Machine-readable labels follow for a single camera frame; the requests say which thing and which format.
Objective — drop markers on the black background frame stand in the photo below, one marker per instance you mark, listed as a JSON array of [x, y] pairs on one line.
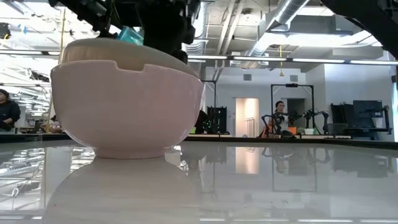
[[292, 85]]

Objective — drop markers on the orange background object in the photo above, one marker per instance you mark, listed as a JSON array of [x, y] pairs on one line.
[[292, 130]]

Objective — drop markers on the beige grey bowl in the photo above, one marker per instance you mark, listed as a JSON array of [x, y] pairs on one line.
[[124, 51]]

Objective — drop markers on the background black robot arm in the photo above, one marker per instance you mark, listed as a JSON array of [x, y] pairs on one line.
[[323, 118], [270, 119]]

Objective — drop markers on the person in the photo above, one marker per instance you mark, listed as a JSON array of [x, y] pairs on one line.
[[280, 107], [54, 124], [9, 112]]

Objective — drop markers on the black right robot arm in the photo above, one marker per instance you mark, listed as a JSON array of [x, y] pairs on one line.
[[373, 15]]

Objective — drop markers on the ceiling light strip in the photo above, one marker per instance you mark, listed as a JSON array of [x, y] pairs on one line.
[[264, 58]]

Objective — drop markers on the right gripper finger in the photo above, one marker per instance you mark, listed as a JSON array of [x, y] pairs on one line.
[[93, 12]]

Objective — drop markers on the black rack with green lights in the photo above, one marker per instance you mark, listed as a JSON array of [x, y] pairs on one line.
[[217, 118]]

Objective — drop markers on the silver ventilation duct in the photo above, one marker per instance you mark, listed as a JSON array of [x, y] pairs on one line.
[[289, 12]]

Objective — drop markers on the pink notched bowl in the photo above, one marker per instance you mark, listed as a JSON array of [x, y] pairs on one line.
[[124, 118]]

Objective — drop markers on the black table frame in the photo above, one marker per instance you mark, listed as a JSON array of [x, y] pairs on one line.
[[280, 140]]

